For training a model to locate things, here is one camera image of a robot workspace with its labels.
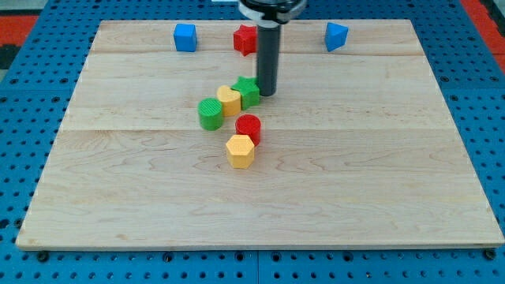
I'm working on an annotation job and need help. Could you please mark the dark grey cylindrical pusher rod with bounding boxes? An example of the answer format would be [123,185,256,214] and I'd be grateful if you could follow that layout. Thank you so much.
[256,25,281,96]

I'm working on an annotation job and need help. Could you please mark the red star block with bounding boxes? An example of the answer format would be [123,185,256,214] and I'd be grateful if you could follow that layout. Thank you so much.
[233,24,257,56]

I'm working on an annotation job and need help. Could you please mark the green star block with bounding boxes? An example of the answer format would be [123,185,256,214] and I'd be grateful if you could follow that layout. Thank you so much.
[231,76,260,110]

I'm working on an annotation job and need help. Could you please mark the blue triangle block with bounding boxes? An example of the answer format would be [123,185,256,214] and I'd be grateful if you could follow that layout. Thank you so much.
[324,22,349,52]

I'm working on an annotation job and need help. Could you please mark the yellow heart block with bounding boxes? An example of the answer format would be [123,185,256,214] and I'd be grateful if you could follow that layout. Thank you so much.
[216,85,241,117]

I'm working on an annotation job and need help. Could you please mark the blue cube block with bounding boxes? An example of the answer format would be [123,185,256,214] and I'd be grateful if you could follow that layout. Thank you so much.
[173,23,197,52]

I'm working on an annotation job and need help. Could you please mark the red cylinder block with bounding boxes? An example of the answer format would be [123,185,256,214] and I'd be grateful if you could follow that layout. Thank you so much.
[235,114,261,146]

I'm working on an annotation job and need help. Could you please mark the green cylinder block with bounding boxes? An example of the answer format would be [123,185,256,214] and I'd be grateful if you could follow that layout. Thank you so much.
[197,98,223,131]

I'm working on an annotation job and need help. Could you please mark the yellow hexagon block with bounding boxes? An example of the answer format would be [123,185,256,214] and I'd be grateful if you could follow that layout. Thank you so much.
[226,135,255,169]

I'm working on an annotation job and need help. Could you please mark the light wooden board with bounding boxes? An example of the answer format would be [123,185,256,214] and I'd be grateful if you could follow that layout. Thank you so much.
[16,20,504,251]

